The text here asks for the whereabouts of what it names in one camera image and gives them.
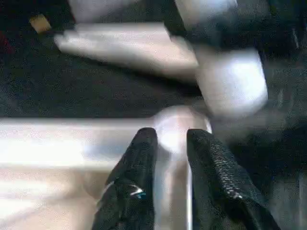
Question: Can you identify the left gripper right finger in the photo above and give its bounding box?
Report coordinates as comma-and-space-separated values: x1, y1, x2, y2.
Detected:
186, 129, 282, 230

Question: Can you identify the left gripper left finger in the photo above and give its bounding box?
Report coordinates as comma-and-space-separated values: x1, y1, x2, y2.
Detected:
92, 127, 159, 230

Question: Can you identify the white plastic table top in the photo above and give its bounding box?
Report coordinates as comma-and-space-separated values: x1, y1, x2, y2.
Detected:
0, 105, 213, 230

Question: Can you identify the white plastic table leg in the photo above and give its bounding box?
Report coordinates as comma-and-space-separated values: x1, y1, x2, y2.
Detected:
68, 0, 239, 26
53, 23, 269, 118

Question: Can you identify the black table mat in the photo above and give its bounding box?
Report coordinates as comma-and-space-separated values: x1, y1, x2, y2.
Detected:
0, 0, 307, 230

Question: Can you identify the gold label sticker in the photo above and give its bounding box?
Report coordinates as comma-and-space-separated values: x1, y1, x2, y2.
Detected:
29, 13, 51, 34

